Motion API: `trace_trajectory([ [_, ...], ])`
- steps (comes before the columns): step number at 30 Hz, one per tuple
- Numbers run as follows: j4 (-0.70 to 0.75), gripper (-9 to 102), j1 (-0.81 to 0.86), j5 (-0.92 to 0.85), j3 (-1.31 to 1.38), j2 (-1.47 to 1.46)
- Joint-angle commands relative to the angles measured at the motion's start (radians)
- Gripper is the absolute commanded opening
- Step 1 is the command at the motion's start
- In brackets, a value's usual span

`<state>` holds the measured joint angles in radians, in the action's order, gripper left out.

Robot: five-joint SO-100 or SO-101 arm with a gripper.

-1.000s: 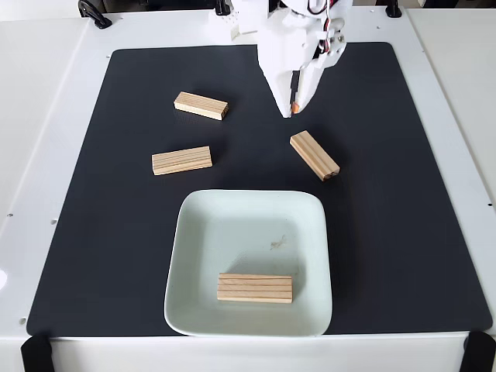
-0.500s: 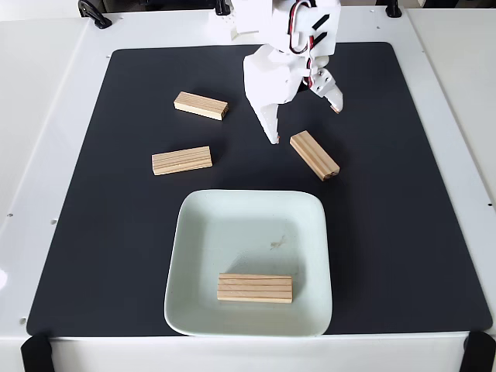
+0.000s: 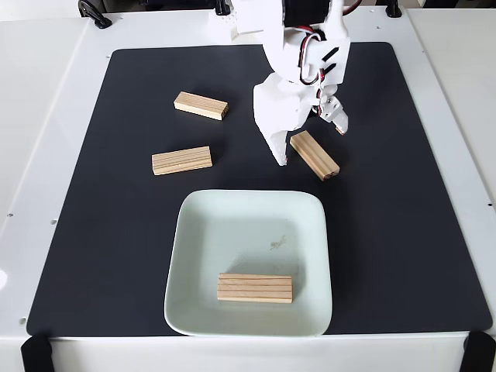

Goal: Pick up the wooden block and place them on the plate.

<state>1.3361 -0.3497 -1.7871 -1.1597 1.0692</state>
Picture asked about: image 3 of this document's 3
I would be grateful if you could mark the grooved wooden block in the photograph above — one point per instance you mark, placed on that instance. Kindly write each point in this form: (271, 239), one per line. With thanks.
(315, 157)
(200, 106)
(253, 288)
(182, 160)

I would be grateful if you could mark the pale green square plate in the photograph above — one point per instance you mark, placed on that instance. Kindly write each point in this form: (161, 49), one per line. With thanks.
(232, 232)

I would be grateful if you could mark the black base clamp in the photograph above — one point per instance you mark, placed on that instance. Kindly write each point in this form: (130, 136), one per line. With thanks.
(222, 7)

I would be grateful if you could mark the black table clamp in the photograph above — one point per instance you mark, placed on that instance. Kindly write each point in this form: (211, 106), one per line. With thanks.
(393, 8)
(93, 11)

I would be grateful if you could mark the black rubber mat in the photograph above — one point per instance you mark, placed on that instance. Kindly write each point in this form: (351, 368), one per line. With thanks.
(116, 193)

